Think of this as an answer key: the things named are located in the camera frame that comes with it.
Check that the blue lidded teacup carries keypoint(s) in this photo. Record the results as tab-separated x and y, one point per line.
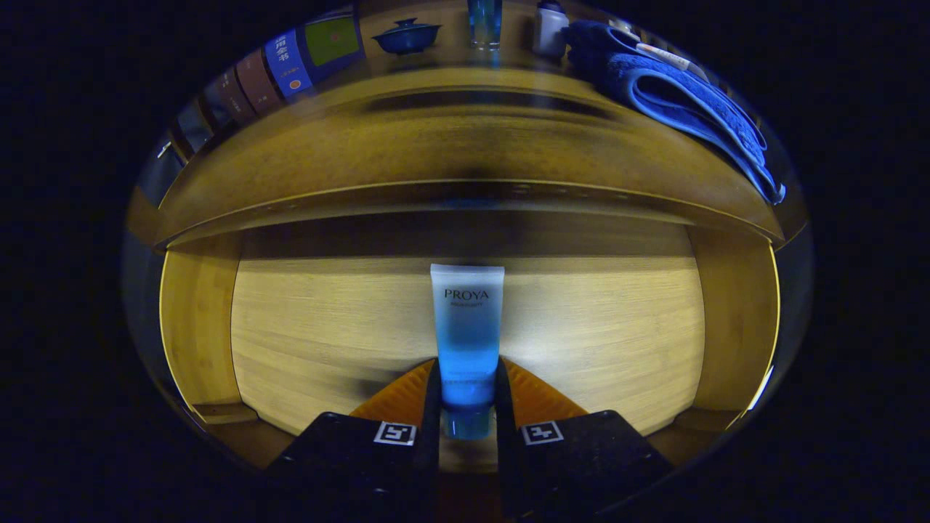
407	38

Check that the wooden drawer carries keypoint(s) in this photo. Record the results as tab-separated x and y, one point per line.
327	327

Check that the folded blue towel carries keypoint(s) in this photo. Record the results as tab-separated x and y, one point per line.
683	102

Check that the blue glass bottle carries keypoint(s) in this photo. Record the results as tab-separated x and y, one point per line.
484	25

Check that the wooden cabinet with shelf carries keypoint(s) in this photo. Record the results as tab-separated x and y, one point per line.
450	18

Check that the blue cosmetic tube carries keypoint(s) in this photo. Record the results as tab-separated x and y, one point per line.
467	327

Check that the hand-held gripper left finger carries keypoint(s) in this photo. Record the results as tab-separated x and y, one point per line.
363	465

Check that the small white blue-capped bottle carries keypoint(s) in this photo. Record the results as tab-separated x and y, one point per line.
551	33

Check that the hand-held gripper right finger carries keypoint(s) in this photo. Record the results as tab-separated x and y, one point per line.
581	465

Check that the dark brown book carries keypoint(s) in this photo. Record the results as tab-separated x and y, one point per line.
229	98

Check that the thick blue book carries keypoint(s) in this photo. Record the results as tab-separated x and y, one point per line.
312	51

